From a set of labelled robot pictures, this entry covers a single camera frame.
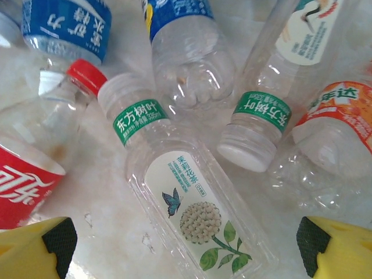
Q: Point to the flower butterfly label tea bottle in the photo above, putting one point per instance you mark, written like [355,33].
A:
[180,203]

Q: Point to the red label cola bottle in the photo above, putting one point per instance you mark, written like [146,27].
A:
[26,186]

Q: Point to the crane label tea bottle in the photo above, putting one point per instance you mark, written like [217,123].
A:
[261,113]

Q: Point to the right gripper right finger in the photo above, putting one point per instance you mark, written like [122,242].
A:
[346,253]

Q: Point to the blue yellow label cola bottle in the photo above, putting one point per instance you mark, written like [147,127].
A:
[191,58]

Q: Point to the orange label soda bottle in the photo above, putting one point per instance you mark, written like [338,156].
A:
[334,116]

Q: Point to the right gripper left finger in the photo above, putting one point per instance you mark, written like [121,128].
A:
[26,253]

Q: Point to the blue label clear plastic bottle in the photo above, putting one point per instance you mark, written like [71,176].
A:
[67,26]

